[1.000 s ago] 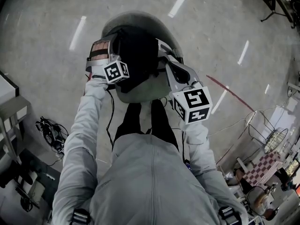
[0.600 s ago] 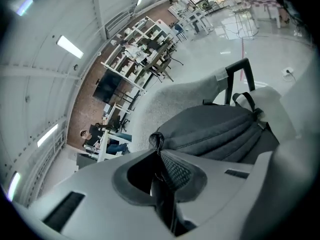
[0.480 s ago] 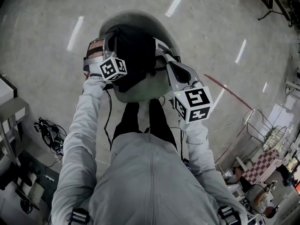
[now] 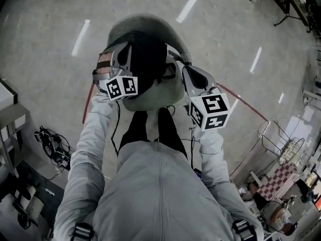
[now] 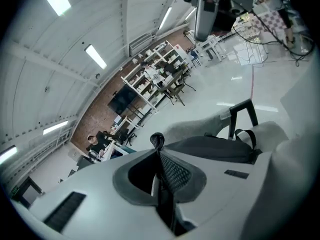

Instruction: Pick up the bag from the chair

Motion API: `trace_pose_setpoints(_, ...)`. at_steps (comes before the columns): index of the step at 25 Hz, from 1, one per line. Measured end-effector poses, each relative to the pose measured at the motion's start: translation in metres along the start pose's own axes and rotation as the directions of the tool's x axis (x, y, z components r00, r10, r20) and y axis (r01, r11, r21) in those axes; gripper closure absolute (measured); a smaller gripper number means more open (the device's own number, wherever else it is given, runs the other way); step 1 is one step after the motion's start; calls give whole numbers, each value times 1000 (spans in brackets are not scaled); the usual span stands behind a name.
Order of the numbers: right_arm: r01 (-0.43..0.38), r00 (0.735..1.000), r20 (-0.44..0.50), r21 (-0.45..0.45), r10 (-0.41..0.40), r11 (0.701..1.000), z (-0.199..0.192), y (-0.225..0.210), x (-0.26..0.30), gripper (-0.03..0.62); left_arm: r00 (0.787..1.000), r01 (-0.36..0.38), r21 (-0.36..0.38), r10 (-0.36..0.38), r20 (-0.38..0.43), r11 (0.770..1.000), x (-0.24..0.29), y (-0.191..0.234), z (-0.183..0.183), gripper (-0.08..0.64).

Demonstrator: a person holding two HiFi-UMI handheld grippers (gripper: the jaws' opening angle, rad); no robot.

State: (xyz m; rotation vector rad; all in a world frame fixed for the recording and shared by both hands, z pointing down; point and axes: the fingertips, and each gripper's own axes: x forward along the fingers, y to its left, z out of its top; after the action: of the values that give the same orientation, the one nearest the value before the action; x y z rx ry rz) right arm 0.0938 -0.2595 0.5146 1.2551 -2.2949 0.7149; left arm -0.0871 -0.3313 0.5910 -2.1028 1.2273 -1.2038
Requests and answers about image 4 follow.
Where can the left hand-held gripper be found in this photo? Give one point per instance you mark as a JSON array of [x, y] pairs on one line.
[[124, 85]]

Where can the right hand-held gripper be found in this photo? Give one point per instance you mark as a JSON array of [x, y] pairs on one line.
[[210, 109]]

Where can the black bag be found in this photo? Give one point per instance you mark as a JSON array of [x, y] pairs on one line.
[[148, 59]]

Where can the grey round stool seat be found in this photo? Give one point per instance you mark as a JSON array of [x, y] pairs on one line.
[[160, 94]]

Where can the person's right forearm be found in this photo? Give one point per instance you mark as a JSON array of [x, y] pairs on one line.
[[212, 154]]

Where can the person's left forearm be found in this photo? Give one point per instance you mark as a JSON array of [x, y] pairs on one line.
[[96, 129]]

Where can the person's left hand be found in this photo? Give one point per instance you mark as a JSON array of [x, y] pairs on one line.
[[104, 61]]

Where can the red floor tape strip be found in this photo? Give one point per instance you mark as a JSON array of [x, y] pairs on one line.
[[245, 104], [88, 104]]

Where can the person's right leg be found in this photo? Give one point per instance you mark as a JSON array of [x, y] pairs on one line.
[[171, 132]]

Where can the person's leg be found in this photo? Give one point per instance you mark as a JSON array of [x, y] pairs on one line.
[[136, 129], [171, 132]]

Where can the person's left leg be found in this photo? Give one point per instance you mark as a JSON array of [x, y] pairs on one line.
[[136, 129]]

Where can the white flat board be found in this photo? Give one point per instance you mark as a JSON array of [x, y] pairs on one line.
[[299, 124]]

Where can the person's light grey jacket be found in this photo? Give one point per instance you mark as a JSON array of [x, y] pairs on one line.
[[160, 197]]

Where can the checkered cloth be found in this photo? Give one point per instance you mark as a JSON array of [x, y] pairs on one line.
[[278, 182]]

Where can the grey metal shelf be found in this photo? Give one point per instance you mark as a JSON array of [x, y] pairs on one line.
[[12, 124]]

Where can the black harness buckle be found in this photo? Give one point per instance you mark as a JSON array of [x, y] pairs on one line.
[[244, 231], [83, 231]]

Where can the black floor equipment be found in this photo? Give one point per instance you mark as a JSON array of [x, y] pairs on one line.
[[22, 199]]

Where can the black frame table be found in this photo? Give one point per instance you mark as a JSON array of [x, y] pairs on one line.
[[288, 4]]

